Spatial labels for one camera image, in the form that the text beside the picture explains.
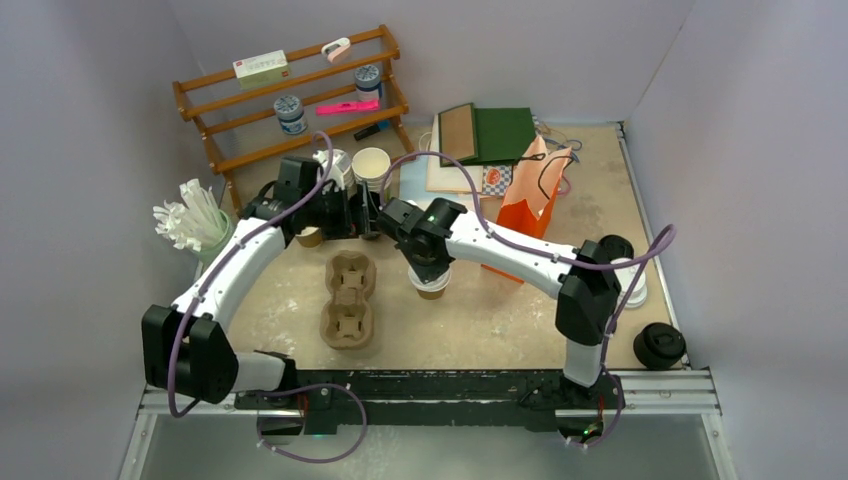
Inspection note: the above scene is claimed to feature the black lid stack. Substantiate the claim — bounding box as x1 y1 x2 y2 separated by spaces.
633 323 687 371

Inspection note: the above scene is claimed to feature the pink marker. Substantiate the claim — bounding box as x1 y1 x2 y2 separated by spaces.
315 99 381 116

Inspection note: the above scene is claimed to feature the blue white jar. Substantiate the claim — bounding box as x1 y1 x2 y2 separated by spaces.
353 64 383 102
273 95 308 136

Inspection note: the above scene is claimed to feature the blue white jar left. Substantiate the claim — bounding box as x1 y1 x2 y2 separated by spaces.
273 95 308 136

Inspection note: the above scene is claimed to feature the white green box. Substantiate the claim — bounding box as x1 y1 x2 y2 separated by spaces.
232 50 290 91

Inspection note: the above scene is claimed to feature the white pink clip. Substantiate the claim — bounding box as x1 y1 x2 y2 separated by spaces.
321 37 352 65

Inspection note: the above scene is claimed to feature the wooden shelf rack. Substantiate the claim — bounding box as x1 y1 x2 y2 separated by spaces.
172 25 413 209

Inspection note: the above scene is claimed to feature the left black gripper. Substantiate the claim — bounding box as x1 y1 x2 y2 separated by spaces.
302 181 381 241

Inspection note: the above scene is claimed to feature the black blue marker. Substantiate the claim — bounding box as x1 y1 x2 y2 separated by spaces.
353 120 391 141

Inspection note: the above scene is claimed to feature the purple cable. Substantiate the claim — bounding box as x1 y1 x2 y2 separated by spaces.
165 130 370 466
377 150 678 452

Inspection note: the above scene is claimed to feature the orange paper bag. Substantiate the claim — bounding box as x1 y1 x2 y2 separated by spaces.
480 135 574 285

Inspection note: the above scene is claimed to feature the blue white jar right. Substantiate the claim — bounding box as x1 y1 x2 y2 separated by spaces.
353 64 383 102

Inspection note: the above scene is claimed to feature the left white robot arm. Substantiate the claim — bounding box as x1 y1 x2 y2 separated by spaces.
141 156 380 409

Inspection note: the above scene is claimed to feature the green straw holder cup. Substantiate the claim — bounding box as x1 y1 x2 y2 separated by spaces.
195 210 235 268

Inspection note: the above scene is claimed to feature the right white cup stack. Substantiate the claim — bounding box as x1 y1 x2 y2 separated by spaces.
351 147 392 193

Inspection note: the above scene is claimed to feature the green paper bag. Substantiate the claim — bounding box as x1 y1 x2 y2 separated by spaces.
436 103 536 166

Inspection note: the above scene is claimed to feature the pulp cup carrier tray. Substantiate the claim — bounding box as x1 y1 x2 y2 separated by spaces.
319 250 377 350

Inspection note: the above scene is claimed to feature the white cup lid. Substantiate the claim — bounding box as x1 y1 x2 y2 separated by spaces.
615 265 648 309

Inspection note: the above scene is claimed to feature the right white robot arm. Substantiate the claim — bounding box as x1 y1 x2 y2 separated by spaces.
376 198 621 407

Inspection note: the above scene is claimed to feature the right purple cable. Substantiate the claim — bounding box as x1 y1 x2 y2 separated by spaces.
377 150 678 452

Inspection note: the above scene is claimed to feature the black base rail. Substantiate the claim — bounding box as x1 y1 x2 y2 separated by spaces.
139 367 723 439

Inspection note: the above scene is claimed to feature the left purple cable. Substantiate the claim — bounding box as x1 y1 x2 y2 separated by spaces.
165 130 370 466

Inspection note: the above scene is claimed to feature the white cup lid picked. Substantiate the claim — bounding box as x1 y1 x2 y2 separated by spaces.
408 267 451 294

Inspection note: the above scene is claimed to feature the blue checkered paper bag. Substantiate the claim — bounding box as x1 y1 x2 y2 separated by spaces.
481 165 514 198

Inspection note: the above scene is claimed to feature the brown paper cup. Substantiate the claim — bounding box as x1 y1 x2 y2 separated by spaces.
408 267 452 300
295 227 323 248

